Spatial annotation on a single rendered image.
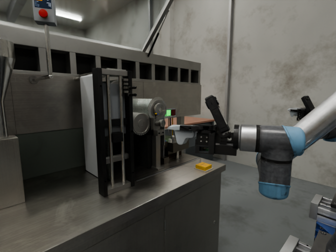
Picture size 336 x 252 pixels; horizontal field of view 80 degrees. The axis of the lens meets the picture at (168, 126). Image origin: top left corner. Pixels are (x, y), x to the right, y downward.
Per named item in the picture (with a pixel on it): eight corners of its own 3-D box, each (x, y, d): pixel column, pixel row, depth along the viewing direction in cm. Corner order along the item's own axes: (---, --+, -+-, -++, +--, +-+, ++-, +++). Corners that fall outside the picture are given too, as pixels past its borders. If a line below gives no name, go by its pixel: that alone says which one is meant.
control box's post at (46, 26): (48, 75, 80) (44, 22, 77) (47, 76, 81) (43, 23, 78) (53, 76, 81) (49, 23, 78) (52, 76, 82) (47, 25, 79)
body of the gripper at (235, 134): (192, 152, 57) (237, 157, 53) (193, 122, 57) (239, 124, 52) (197, 149, 64) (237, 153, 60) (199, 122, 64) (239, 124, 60)
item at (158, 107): (157, 101, 116) (166, 105, 121) (155, 101, 117) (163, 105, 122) (153, 113, 115) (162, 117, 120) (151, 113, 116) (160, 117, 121)
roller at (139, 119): (133, 135, 109) (132, 113, 107) (109, 130, 127) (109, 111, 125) (150, 132, 117) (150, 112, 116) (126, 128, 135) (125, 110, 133)
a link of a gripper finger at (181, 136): (163, 143, 60) (193, 146, 57) (164, 124, 60) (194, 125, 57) (167, 143, 63) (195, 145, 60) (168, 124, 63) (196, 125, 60)
